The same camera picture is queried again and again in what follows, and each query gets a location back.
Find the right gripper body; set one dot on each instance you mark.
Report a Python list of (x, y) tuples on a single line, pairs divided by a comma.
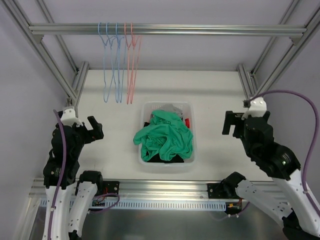
[(236, 124)]

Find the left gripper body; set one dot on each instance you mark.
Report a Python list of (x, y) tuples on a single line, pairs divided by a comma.
[(88, 131)]

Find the red tank top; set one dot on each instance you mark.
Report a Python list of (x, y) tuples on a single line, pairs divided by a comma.
[(187, 122)]

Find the light blue hanger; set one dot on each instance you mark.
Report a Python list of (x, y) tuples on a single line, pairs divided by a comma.
[(120, 65), (106, 43), (113, 63)]

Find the black tank top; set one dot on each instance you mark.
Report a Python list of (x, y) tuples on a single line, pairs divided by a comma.
[(165, 160)]

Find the grey tank top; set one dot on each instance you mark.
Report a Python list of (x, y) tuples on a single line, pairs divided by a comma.
[(172, 109)]

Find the green tank top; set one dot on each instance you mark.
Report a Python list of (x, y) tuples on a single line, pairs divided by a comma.
[(165, 140)]

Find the pink hanger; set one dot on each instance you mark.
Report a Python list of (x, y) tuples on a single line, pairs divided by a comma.
[(129, 45), (136, 49)]

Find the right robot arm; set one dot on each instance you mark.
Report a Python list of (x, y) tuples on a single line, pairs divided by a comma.
[(297, 218)]

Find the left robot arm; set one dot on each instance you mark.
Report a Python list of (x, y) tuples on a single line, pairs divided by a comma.
[(69, 198)]

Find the white plastic basket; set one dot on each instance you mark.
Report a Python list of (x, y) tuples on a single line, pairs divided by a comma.
[(164, 142)]

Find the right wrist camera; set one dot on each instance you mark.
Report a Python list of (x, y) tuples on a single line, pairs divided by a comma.
[(256, 108)]

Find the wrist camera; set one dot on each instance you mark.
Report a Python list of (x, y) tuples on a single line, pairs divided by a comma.
[(256, 108), (69, 117)]

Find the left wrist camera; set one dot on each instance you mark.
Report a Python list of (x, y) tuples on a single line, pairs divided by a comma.
[(69, 117)]

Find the right aluminium frame post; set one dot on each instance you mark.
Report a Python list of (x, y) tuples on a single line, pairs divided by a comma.
[(280, 53)]

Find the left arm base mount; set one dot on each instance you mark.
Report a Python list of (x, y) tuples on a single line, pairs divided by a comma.
[(110, 187)]

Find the front aluminium rail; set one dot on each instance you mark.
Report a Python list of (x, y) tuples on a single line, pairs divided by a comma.
[(164, 189)]

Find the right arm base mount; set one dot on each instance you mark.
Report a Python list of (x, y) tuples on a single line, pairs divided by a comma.
[(217, 191)]

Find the slotted cable duct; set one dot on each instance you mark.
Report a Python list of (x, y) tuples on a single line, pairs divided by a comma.
[(134, 204)]

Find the aluminium hanging rail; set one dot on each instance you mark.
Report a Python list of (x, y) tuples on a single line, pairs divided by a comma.
[(279, 30)]

